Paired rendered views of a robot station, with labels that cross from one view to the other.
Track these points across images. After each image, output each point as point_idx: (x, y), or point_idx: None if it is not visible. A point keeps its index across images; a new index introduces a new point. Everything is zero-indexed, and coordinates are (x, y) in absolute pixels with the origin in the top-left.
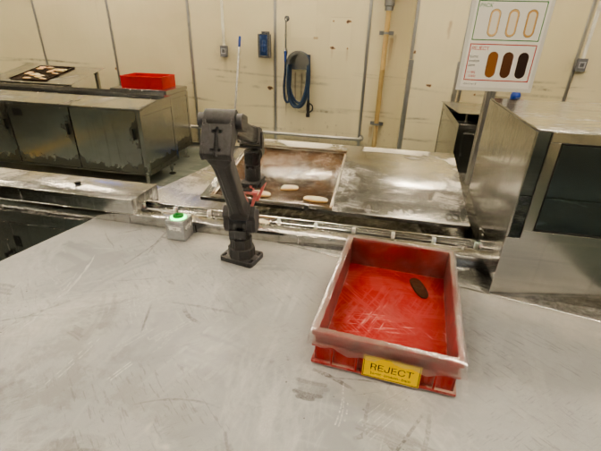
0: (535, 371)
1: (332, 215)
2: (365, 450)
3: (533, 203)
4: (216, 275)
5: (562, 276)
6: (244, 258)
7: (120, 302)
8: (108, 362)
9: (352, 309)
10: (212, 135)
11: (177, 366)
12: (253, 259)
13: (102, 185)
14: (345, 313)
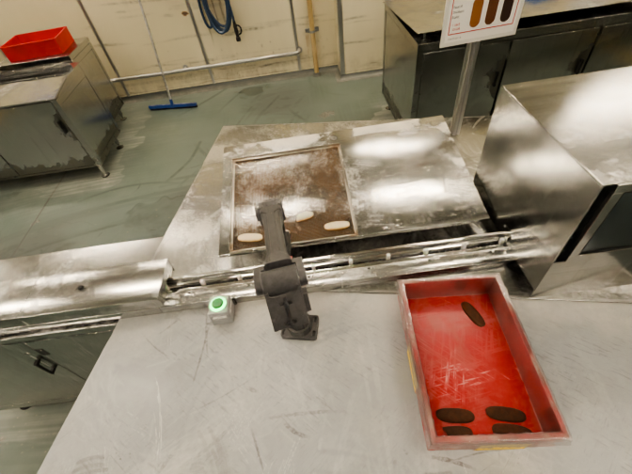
0: (598, 387)
1: None
2: None
3: (583, 238)
4: (290, 362)
5: (595, 276)
6: (307, 333)
7: (220, 437)
8: None
9: (431, 365)
10: (282, 308)
11: None
12: (314, 329)
13: (110, 281)
14: (427, 373)
